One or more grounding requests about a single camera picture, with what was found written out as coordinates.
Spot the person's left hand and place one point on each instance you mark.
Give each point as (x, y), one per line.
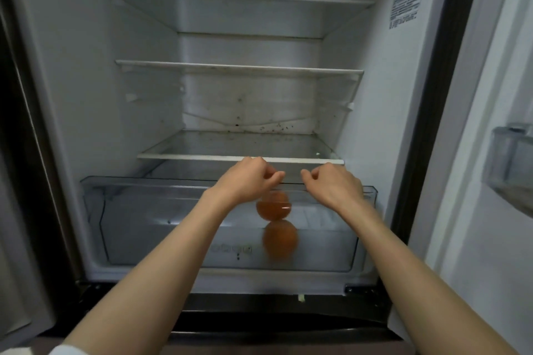
(250, 180)

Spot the person's right hand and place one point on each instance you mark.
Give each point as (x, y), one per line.
(337, 188)

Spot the orange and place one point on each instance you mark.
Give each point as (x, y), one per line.
(273, 208)
(280, 240)

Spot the clear crisper drawer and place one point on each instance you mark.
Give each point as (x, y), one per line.
(145, 234)

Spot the silver pink refrigerator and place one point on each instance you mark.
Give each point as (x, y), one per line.
(83, 76)

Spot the person's right forearm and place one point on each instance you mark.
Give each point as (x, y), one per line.
(416, 284)

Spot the person's left forearm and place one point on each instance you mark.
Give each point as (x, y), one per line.
(158, 275)

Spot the clear door bin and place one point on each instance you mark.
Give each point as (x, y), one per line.
(508, 167)

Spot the white shirt sleeve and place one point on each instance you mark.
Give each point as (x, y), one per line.
(68, 350)

